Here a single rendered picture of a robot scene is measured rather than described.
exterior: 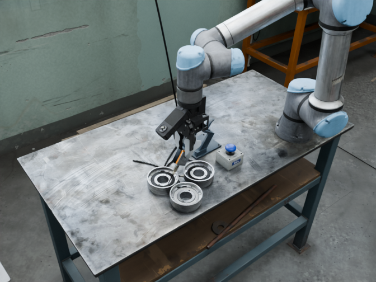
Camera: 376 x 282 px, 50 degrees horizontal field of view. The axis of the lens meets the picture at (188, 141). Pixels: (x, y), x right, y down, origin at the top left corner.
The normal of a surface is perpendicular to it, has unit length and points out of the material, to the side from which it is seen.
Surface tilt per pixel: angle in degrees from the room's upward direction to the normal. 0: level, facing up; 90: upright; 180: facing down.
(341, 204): 0
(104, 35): 90
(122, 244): 0
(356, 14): 82
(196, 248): 0
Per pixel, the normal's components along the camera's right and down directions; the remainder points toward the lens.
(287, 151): 0.03, -0.79
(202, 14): 0.61, 0.50
